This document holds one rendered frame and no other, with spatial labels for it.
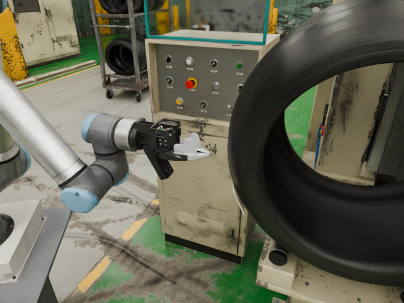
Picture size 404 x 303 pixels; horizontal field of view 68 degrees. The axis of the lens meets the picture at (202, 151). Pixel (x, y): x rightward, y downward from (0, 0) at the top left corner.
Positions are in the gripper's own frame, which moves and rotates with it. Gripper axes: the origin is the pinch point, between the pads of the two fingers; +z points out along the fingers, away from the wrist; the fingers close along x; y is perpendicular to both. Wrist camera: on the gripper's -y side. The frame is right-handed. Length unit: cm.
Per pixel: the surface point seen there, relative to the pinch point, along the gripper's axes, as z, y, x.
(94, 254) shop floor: -89, -109, 35
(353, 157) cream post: 37.6, -6.9, 27.7
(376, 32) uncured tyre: 30.5, 32.7, -11.6
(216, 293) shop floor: -8, -109, 38
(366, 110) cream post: 37.6, 8.1, 27.7
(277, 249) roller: 22.1, -16.6, -8.3
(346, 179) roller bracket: 37.2, -13.9, 25.8
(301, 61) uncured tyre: 21.1, 28.0, -11.6
